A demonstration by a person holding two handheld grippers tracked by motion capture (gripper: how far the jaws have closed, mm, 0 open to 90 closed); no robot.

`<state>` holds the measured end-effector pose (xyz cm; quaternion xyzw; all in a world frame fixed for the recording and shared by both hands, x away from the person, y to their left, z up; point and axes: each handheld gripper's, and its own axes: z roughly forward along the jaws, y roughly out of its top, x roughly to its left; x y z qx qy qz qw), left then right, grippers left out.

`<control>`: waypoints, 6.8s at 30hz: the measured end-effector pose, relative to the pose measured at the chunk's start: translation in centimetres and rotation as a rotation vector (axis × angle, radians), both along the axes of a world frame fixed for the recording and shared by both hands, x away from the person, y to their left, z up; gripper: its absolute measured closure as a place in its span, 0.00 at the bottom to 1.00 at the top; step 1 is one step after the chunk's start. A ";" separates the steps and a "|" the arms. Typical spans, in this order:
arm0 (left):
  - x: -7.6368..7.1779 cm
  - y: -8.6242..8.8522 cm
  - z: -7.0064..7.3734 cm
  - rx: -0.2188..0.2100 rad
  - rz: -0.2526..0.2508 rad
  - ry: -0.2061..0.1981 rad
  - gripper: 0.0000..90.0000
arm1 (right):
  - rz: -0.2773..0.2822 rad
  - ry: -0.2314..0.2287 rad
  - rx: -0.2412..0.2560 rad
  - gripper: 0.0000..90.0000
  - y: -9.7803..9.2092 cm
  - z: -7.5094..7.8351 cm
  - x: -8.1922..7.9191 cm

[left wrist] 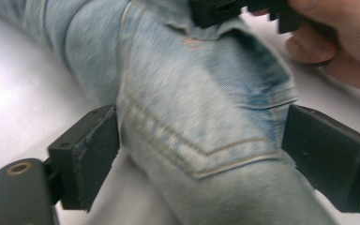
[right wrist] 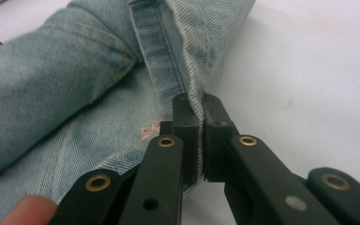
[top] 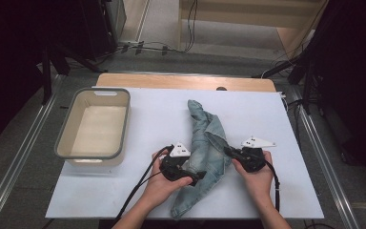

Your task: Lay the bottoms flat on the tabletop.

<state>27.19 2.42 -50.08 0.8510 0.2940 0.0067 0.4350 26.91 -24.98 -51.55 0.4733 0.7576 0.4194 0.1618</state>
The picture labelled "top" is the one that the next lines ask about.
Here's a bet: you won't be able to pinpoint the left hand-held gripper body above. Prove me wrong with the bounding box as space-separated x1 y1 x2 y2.
159 142 193 185

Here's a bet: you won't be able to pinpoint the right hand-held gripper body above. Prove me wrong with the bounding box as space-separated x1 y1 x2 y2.
234 136 276 174

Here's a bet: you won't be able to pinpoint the blue denim shorts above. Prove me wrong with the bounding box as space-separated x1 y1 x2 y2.
170 99 234 220

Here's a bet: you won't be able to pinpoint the beige plastic basket grey rim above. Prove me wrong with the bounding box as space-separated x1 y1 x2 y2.
54 87 132 167

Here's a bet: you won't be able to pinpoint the person's right hand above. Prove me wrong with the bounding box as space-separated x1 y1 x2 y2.
231 151 275 202

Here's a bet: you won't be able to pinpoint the person's left hand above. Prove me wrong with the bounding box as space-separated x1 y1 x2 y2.
141 148 193 208

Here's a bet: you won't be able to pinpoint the white table mat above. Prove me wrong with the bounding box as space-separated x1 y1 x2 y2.
45 85 326 220

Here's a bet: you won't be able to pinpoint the black metal stand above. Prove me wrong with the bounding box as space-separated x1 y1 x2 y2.
41 41 109 106
252 51 325 115

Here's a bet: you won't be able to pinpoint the black curtain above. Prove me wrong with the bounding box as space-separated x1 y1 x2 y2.
311 0 366 192
0 0 108 154

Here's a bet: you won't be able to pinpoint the light wooden desk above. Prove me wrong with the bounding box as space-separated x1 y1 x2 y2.
177 0 328 60

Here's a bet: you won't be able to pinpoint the grey cabinet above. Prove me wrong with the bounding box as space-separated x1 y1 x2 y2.
103 0 128 44

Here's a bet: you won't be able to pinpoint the right hand-held gripper black cable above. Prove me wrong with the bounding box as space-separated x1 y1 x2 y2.
264 158 282 213

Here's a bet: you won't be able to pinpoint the hand-held gripper black cable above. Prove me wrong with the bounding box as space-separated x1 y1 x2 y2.
112 144 175 228
264 158 282 213

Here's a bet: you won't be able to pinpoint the left hand-held gripper black cable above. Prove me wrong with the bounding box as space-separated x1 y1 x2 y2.
112 144 175 228

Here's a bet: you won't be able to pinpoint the aluminium floor rail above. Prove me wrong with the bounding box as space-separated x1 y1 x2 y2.
290 87 361 229
0 74 67 229

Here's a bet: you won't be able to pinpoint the thin black cable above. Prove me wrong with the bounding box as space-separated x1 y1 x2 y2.
94 40 187 66

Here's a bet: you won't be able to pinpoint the black hanging cable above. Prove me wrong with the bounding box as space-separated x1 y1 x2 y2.
184 0 200 53

